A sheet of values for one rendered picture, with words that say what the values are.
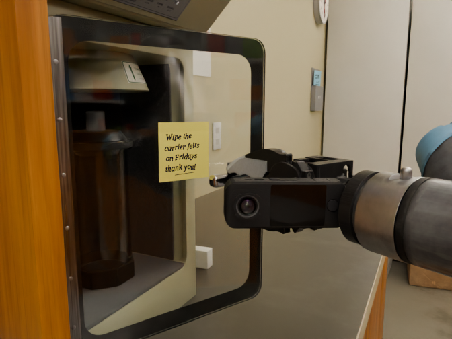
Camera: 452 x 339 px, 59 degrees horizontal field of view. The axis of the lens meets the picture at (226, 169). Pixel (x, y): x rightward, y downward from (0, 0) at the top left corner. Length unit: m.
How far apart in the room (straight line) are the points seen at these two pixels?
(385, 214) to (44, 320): 0.30
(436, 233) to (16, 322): 0.36
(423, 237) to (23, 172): 0.32
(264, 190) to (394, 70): 3.08
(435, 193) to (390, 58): 3.10
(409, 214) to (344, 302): 0.47
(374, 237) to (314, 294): 0.46
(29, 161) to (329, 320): 0.55
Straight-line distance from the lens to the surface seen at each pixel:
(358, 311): 0.77
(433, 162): 0.49
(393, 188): 0.36
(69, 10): 0.52
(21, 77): 0.35
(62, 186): 0.47
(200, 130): 0.54
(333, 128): 3.48
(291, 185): 0.38
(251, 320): 0.71
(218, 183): 0.50
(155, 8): 0.58
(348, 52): 3.48
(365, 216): 0.36
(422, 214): 0.34
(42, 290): 0.39
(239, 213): 0.37
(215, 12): 0.68
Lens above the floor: 1.30
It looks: 9 degrees down
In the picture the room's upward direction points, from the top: straight up
